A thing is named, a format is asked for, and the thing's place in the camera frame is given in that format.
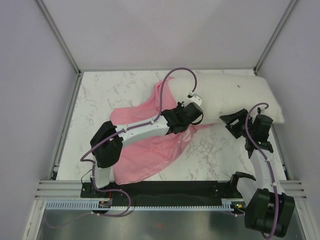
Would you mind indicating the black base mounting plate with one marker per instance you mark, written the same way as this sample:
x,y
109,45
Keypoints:
x,y
162,193

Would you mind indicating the right aluminium frame post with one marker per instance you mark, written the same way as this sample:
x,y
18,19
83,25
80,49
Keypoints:
x,y
275,34

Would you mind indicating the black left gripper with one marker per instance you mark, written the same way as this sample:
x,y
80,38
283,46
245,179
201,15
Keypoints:
x,y
179,107

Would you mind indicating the white slotted cable duct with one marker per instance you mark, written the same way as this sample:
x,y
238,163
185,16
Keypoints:
x,y
96,205

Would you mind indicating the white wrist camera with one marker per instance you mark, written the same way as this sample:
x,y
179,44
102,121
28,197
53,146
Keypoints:
x,y
261,110
194,98

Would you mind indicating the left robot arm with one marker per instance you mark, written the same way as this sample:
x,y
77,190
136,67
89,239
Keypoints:
x,y
110,139

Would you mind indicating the aluminium front rail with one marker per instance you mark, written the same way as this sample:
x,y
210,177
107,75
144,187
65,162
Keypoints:
x,y
71,190

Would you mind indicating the pink satin pillowcase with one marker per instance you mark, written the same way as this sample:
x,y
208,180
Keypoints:
x,y
145,158

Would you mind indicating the white pillow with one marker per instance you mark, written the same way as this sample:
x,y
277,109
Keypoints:
x,y
222,94

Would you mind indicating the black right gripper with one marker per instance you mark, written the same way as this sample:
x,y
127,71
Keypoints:
x,y
229,118

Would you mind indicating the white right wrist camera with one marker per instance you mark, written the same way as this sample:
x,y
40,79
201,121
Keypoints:
x,y
261,110

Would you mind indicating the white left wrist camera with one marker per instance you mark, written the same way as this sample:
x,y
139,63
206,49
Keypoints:
x,y
194,98

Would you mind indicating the aluminium frame post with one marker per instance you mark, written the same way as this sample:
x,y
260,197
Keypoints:
x,y
57,34
275,34

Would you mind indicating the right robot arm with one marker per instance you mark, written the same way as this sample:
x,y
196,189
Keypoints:
x,y
268,208

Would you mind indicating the left aluminium frame post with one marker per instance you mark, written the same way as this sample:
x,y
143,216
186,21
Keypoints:
x,y
57,34

